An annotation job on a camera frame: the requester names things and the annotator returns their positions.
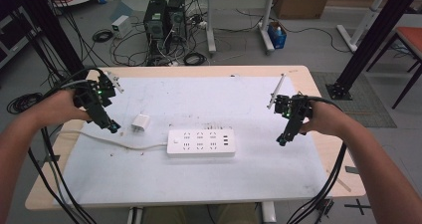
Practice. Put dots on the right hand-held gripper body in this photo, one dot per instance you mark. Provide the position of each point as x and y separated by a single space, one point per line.
295 108

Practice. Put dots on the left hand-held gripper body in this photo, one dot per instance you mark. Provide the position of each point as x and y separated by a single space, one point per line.
94 98

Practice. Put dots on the white charger plug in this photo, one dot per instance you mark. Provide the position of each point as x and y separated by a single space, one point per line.
141 122

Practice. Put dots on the white power strip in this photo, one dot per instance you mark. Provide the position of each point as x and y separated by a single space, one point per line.
201 142

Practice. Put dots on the person's right hand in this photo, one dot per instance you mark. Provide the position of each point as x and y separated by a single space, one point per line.
323 117

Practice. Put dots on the person's left hand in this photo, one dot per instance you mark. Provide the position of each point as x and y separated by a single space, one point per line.
59 106

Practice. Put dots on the grey floor mat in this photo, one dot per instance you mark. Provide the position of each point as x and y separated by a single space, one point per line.
365 108

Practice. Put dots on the blue box with bottles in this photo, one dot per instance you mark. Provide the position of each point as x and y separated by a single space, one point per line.
277 36

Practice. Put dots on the small white box device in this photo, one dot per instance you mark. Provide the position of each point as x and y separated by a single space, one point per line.
121 25

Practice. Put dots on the white table leg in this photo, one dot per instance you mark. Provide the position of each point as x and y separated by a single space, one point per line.
268 213
135 216

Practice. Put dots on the black computer tower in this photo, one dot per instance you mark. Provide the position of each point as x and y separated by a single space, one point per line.
155 21
177 16

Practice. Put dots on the pale blue table mat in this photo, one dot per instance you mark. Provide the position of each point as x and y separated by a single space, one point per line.
199 184

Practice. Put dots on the grey metal shelf rack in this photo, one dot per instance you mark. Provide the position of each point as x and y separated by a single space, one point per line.
13 35

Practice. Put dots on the brown cardboard box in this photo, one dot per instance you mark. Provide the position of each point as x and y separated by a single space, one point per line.
303 1

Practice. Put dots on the white metal stand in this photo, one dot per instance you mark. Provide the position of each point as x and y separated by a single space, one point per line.
361 21

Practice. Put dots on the red topped stool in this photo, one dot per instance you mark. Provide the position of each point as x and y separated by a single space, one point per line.
411 36

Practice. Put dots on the black metal frame post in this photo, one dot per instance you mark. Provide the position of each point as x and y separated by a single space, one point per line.
375 38
49 28

